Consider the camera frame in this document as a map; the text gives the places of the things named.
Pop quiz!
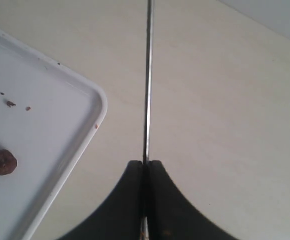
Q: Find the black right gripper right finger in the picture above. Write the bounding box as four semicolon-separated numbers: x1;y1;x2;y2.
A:
145;160;236;240

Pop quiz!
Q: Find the white rectangular plastic tray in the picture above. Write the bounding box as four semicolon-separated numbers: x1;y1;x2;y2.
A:
0;30;107;240

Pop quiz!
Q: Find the red berry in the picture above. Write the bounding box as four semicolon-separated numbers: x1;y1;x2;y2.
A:
0;149;18;176

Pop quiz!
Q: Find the thin metal skewer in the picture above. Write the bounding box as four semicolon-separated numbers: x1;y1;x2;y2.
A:
139;0;155;240

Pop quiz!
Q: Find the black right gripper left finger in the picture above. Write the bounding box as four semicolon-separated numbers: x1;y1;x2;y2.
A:
60;160;143;240

